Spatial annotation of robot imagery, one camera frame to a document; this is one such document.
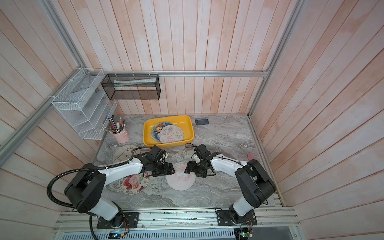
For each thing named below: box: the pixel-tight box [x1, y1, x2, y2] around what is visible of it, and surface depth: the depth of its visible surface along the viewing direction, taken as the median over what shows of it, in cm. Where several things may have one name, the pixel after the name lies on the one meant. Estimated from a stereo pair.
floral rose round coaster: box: [119, 171, 150, 195], surface depth 86 cm
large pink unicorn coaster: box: [166, 162, 196, 191], surface depth 89 cm
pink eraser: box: [248, 152, 254, 161], surface depth 99 cm
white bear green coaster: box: [113, 145, 140, 164], surface depth 100 cm
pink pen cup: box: [102, 115, 130, 144], surface depth 100 cm
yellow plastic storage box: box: [143, 115, 195, 148], surface depth 110 cm
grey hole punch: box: [195, 118, 209, 126], surface depth 117 cm
